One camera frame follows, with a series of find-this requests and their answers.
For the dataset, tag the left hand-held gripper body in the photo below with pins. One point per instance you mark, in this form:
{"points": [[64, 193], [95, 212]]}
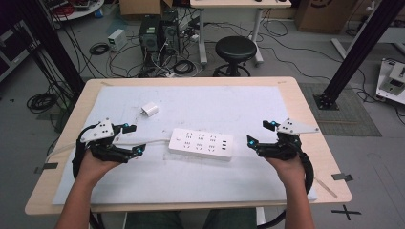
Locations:
{"points": [[97, 132]]}

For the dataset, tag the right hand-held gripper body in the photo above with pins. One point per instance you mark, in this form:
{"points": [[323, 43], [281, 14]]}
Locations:
{"points": [[286, 148]]}

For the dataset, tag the white charger plug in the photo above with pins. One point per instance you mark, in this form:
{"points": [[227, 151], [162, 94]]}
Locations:
{"points": [[150, 109]]}

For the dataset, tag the white power strip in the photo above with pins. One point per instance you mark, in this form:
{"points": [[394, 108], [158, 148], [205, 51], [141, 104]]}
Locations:
{"points": [[200, 144]]}

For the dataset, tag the person's right hand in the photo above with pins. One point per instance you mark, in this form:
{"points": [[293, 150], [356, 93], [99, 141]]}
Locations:
{"points": [[291, 170]]}

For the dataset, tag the person's left hand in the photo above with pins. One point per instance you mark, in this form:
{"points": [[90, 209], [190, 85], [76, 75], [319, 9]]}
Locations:
{"points": [[94, 167]]}

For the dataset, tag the wooden table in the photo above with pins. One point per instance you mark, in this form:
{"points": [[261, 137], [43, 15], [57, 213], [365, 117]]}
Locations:
{"points": [[321, 159]]}

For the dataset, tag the clear tape strip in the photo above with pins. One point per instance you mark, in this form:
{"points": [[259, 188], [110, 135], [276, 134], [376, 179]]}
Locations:
{"points": [[325, 188]]}

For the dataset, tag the grey tape piece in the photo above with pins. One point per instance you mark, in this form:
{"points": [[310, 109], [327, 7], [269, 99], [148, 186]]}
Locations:
{"points": [[47, 166], [342, 176]]}

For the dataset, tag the white foam mat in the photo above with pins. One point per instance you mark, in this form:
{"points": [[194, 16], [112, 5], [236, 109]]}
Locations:
{"points": [[191, 181]]}

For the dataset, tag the grey floor mat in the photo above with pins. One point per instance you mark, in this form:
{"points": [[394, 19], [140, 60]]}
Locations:
{"points": [[350, 120]]}

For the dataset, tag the black round stool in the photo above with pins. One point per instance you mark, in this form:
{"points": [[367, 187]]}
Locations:
{"points": [[235, 47]]}

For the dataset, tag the black tape cross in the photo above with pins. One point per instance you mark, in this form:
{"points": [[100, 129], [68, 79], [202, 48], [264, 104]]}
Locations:
{"points": [[346, 212]]}

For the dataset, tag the white power supply box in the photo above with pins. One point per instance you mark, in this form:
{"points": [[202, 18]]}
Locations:
{"points": [[117, 39]]}

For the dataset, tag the black computer tower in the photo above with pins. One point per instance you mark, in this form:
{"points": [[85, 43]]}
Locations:
{"points": [[149, 38], [170, 31]]}

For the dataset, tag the dark metal shelf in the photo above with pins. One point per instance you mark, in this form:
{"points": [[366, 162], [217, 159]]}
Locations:
{"points": [[12, 47]]}

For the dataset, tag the round white table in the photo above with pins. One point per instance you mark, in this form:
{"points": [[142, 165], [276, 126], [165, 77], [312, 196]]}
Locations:
{"points": [[82, 12]]}

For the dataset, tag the large cardboard box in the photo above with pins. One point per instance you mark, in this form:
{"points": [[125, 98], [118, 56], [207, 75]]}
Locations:
{"points": [[321, 16]]}

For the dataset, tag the small cardboard box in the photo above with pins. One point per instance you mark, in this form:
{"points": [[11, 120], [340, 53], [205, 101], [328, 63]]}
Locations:
{"points": [[140, 6]]}

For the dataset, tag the white machine base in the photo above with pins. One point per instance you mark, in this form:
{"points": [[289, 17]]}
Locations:
{"points": [[391, 82]]}

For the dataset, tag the white desk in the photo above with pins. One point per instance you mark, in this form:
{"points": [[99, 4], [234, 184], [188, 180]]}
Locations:
{"points": [[238, 3]]}

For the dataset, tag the black aluminium post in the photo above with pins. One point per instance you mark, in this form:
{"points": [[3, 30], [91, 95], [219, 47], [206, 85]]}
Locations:
{"points": [[54, 44], [359, 44]]}

